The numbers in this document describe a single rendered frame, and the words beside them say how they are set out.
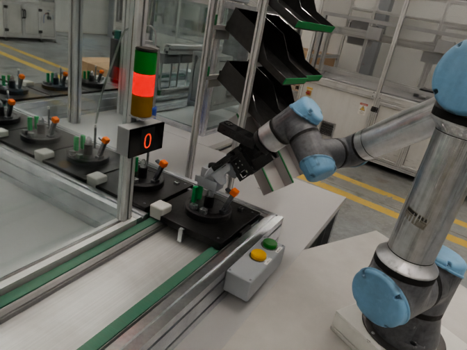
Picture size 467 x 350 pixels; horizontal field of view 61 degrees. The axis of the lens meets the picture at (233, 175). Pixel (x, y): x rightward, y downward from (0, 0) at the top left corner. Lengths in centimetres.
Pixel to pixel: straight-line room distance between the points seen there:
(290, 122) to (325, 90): 438
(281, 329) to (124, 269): 40
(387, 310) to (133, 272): 57
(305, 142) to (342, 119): 434
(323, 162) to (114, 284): 55
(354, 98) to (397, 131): 428
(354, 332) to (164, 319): 44
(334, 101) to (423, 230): 457
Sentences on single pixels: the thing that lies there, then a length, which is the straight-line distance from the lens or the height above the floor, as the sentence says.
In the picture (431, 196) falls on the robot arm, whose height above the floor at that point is 130.
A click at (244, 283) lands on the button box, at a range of 96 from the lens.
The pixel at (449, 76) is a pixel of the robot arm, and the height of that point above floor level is 149.
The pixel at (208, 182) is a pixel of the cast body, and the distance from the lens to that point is 112.
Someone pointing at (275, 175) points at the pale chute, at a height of 102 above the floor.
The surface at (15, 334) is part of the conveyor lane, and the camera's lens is 88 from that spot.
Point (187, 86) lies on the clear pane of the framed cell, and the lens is 220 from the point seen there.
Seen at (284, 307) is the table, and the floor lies 86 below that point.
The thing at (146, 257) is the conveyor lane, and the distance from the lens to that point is 105.
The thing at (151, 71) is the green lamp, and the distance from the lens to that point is 94.
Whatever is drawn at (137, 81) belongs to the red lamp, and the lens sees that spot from 94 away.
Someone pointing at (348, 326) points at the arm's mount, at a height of 91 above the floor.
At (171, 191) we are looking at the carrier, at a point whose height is 97.
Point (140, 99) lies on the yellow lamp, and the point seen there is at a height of 130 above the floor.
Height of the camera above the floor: 153
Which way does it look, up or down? 23 degrees down
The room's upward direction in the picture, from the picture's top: 11 degrees clockwise
